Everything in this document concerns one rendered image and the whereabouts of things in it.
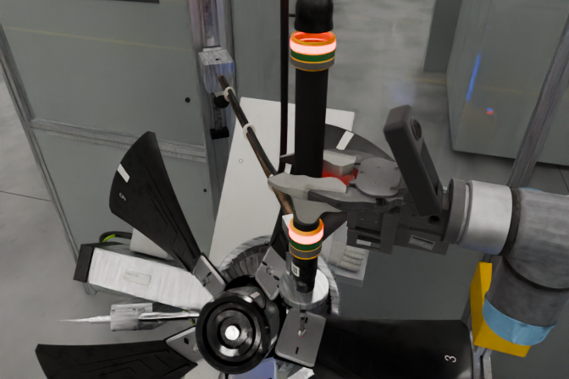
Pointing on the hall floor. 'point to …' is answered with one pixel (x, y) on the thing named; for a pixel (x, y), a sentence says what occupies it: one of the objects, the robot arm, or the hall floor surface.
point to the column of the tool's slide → (215, 160)
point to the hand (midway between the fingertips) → (284, 166)
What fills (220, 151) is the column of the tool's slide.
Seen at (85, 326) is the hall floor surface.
